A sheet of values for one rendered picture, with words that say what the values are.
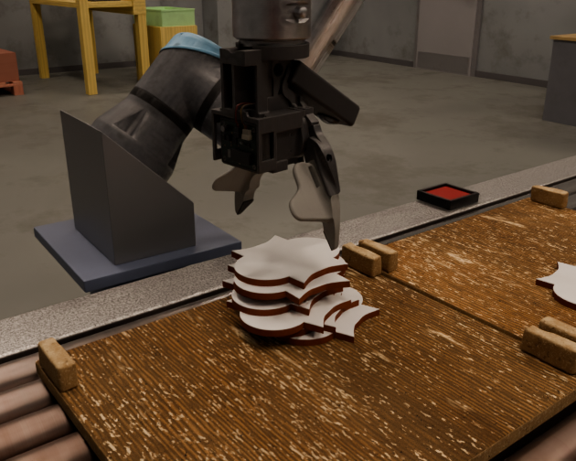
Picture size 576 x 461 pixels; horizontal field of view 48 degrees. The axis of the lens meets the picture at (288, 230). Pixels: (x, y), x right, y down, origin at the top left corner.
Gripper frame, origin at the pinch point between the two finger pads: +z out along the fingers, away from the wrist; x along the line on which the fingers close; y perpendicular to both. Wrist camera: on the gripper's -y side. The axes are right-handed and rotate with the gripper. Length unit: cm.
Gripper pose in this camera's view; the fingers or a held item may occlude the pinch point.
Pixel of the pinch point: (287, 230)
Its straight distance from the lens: 71.5
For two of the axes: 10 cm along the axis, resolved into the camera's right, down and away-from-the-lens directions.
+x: 7.0, 2.6, -6.7
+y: -7.2, 2.5, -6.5
